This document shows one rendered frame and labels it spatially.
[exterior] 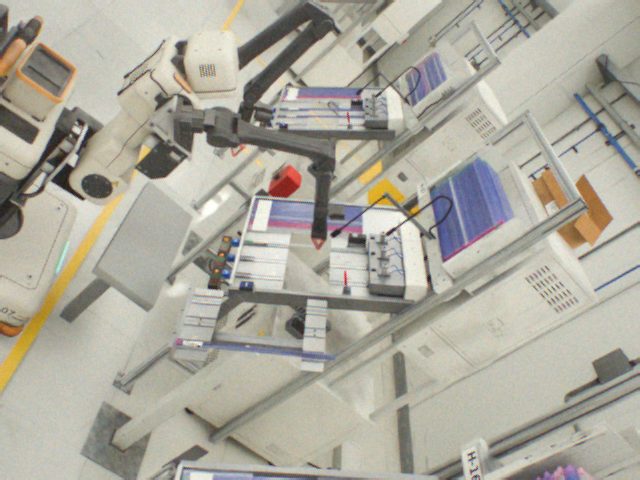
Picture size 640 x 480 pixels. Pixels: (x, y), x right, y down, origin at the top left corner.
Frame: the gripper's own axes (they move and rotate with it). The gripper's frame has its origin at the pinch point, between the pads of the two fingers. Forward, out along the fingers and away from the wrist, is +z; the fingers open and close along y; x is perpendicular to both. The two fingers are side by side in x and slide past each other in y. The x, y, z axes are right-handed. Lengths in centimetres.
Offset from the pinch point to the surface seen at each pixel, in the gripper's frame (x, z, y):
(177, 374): 63, 70, -13
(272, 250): 19.1, 0.7, -3.7
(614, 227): -186, 55, 121
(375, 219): -25.0, 1.2, 26.6
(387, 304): -28.1, 1.7, -32.2
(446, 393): -89, 157, 65
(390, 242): -30.0, -4.8, 0.2
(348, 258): -12.9, 1.0, -5.2
